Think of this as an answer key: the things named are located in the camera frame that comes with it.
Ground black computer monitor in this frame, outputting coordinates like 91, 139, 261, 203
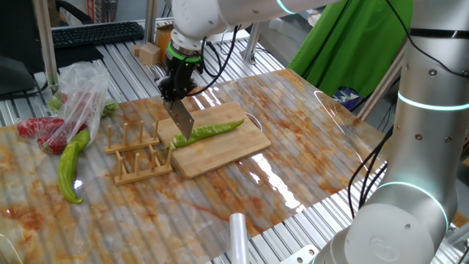
0, 0, 48, 97

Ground large wooden block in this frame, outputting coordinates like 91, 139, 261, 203
138, 42, 162, 67

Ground wooden cutting board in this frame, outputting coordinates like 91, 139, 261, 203
155, 101, 273, 180

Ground black camera cable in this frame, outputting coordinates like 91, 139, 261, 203
185, 23, 243, 98

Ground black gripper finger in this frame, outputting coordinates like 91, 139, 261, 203
157, 78, 180, 103
178, 84, 199, 100

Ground plastic bag of peppers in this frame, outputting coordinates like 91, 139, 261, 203
101, 100, 120, 118

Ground green cloth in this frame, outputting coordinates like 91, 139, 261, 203
287, 0, 414, 98

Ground clear plastic bag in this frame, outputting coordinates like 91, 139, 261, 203
14, 61, 120, 155

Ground chopped green pepper pieces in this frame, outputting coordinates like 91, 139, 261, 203
46, 90, 64, 113

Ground wooden peg rack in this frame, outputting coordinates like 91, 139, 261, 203
104, 120, 174, 186

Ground black keyboard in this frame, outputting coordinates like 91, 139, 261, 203
51, 21, 146, 50

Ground marble pattern plastic mat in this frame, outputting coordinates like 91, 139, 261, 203
0, 68, 391, 264

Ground long green chili pepper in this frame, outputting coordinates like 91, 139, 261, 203
163, 118, 245, 151

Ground white plastic film roll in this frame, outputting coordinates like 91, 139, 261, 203
229, 212, 250, 264

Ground red chili pepper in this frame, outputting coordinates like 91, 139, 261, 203
36, 123, 89, 155
16, 117, 66, 140

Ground cardboard box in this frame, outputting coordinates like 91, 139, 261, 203
154, 23, 175, 56

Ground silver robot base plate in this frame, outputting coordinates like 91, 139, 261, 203
278, 244, 320, 264

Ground steel cleaver knife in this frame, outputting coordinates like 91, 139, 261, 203
163, 98, 195, 142

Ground blue patterned cloth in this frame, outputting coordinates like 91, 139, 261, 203
331, 86, 362, 111

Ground curved green chili pepper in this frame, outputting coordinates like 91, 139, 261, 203
56, 128, 91, 205

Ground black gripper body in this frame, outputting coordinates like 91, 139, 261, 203
163, 54, 202, 91

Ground aluminium frame post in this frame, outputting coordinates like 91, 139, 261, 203
143, 0, 158, 45
240, 21, 263, 65
32, 0, 60, 91
357, 47, 407, 122

